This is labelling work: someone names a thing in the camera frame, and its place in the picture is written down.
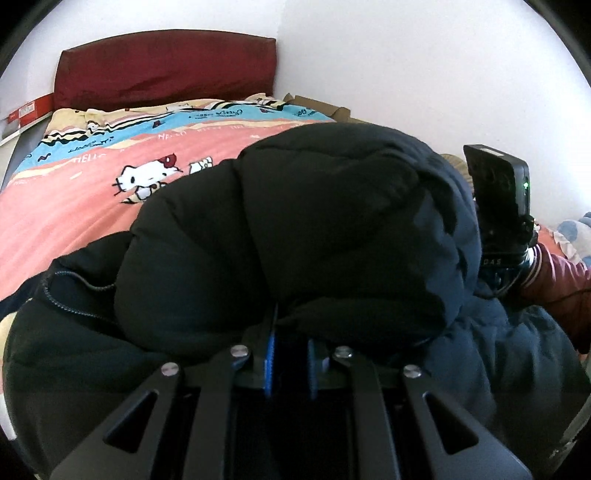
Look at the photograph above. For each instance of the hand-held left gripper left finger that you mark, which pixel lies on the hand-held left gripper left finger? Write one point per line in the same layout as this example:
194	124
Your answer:
270	364

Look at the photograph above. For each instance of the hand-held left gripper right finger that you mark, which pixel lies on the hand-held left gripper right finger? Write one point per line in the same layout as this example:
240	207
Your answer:
314	369

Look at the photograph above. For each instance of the black hooded puffer jacket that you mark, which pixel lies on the black hooded puffer jacket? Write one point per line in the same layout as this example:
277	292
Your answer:
300	207

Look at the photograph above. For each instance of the person's right forearm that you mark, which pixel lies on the person's right forearm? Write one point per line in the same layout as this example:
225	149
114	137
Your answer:
561	286

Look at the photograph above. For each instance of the beige woven hand fan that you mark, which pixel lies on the beige woven hand fan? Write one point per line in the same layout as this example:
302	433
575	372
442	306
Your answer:
457	168

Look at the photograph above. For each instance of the blue floral cloth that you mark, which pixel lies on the blue floral cloth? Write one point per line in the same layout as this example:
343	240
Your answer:
575	235

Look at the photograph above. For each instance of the brown cardboard sheet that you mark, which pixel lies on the brown cardboard sheet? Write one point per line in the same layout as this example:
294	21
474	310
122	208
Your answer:
318	107

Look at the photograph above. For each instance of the pink cartoon cat printed blanket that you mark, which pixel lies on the pink cartoon cat printed blanket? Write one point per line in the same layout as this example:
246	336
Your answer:
69	198

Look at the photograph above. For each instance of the dark red bed headboard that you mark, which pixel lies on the dark red bed headboard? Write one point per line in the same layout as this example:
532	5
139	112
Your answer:
166	69

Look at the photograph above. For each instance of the white bedside table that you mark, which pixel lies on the white bedside table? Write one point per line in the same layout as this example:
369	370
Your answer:
14	159

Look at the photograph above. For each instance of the red flat box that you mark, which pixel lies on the red flat box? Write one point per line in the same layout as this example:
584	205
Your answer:
27	115

